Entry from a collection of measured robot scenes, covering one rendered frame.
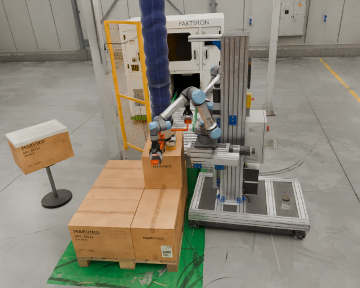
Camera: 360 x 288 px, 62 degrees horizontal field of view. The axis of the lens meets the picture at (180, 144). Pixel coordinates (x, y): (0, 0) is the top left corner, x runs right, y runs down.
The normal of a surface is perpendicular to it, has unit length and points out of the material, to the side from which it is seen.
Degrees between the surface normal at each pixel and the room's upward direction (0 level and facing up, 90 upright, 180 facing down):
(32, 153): 90
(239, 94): 90
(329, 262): 0
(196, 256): 0
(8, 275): 0
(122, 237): 90
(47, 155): 90
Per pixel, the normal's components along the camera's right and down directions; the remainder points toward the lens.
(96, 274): -0.06, -0.89
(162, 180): -0.05, 0.46
